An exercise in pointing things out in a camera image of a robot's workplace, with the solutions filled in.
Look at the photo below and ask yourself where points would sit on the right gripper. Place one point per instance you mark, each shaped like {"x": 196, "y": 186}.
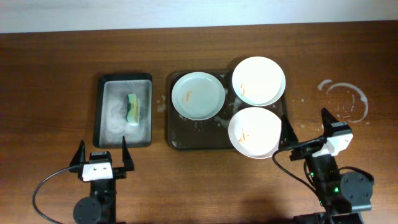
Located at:
{"x": 301, "y": 150}

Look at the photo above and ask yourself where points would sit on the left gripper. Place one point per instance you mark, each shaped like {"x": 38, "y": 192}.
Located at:
{"x": 123, "y": 170}

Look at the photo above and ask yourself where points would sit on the green yellow sponge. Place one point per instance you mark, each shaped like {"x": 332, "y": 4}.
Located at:
{"x": 133, "y": 109}

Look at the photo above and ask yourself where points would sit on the white plate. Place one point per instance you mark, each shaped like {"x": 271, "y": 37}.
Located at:
{"x": 255, "y": 132}
{"x": 258, "y": 81}

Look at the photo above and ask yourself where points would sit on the pale green plate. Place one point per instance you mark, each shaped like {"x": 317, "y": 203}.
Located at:
{"x": 198, "y": 96}

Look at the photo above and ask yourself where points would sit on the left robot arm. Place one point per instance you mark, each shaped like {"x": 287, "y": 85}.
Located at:
{"x": 100, "y": 205}

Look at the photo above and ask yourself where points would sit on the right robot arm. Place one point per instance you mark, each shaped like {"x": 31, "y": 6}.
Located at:
{"x": 344, "y": 192}

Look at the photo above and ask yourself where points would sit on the black soapy water tray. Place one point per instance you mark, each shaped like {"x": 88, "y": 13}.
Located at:
{"x": 111, "y": 125}

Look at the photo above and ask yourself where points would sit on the dark brown serving tray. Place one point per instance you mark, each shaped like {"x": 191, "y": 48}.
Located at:
{"x": 184, "y": 134}

